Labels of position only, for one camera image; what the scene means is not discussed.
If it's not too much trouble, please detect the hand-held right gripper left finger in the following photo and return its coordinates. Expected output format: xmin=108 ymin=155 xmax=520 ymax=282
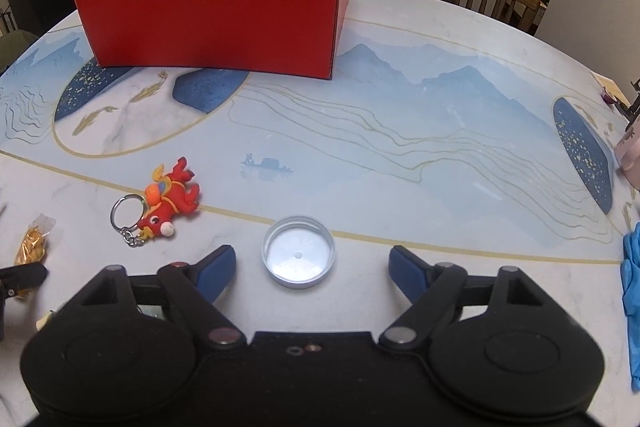
xmin=80 ymin=245 xmax=246 ymax=350

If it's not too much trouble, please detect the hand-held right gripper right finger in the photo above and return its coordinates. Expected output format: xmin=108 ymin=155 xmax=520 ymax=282
xmin=379 ymin=245 xmax=546 ymax=352

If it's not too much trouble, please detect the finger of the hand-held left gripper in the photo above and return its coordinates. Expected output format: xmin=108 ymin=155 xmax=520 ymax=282
xmin=0 ymin=262 xmax=49 ymax=300

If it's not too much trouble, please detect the golden candy packet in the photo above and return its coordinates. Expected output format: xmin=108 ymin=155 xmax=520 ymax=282
xmin=14 ymin=214 xmax=57 ymax=303

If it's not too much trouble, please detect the white plastic lid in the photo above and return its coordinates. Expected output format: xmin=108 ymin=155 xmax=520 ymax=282
xmin=261 ymin=216 xmax=336 ymax=290

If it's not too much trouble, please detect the red cardboard box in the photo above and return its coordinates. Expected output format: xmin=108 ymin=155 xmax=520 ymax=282
xmin=72 ymin=0 xmax=357 ymax=81

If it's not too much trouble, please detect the blue glove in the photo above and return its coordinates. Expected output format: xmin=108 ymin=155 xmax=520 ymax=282
xmin=620 ymin=222 xmax=640 ymax=393

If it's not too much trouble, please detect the pink container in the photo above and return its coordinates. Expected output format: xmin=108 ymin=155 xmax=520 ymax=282
xmin=614 ymin=117 xmax=640 ymax=186

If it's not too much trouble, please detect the red dragon keychain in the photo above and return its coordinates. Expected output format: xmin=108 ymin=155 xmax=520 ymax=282
xmin=110 ymin=157 xmax=202 ymax=249

